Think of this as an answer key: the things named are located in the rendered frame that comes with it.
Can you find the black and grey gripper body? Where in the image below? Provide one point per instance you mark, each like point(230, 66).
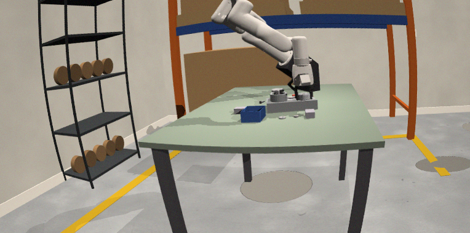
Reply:
point(301, 69)

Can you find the blue open-top tray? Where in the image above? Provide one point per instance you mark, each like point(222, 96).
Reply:
point(253, 114)

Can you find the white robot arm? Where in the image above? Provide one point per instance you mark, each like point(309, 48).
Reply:
point(241, 19)

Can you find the grey toothed gear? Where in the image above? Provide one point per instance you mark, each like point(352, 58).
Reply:
point(304, 96)

